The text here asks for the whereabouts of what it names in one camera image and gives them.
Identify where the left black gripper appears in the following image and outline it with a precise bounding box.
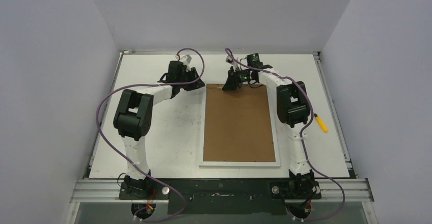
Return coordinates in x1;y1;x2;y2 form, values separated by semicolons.
178;68;205;92

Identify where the white picture frame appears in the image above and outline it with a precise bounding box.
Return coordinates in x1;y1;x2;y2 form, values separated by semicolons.
198;83;281;168

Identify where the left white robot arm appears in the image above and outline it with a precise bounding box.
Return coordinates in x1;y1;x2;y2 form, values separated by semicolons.
113;57;205;199

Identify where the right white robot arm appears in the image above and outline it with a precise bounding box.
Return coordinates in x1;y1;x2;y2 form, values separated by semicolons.
222;53;318;201

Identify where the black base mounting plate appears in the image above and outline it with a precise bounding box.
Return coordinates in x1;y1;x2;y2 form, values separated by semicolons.
119;178;321;215

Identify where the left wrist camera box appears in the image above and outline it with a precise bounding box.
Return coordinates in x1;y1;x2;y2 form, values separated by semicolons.
179;54;192;66

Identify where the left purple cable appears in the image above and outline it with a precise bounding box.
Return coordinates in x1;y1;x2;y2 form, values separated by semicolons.
95;48;206;223

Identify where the purple cable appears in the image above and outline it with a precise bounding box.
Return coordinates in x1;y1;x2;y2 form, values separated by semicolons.
95;48;206;223
225;48;346;222

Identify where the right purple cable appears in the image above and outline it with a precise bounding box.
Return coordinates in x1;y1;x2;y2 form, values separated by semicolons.
225;48;346;222

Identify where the yellow handled screwdriver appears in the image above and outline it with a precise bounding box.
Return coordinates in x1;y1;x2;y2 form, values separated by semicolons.
314;113;329;133

